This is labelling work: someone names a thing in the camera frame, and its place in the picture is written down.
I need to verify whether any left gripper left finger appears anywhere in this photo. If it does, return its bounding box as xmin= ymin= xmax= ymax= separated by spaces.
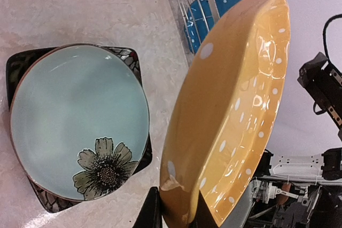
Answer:
xmin=133 ymin=186 xmax=162 ymax=228

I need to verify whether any aluminium front frame rail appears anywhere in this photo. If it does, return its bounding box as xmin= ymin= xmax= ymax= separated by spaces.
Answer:
xmin=231 ymin=148 xmax=341 ymax=227

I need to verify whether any metal wire dish rack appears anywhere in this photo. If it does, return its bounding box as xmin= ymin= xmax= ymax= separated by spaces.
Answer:
xmin=169 ymin=0 xmax=220 ymax=67

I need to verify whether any orange polka dot plate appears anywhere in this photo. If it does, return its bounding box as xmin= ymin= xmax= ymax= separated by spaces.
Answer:
xmin=160 ymin=0 xmax=291 ymax=227

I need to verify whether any blue polka dot plate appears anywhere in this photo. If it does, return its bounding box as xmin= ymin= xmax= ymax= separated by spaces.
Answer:
xmin=184 ymin=0 xmax=241 ymax=53

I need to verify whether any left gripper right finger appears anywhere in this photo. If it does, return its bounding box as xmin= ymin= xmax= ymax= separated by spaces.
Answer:
xmin=191 ymin=192 xmax=215 ymax=228

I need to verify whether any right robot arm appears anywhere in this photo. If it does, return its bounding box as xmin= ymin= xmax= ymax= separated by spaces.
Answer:
xmin=297 ymin=14 xmax=341 ymax=138

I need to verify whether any light green floral plate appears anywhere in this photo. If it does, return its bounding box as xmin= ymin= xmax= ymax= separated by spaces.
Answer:
xmin=10 ymin=44 xmax=150 ymax=201

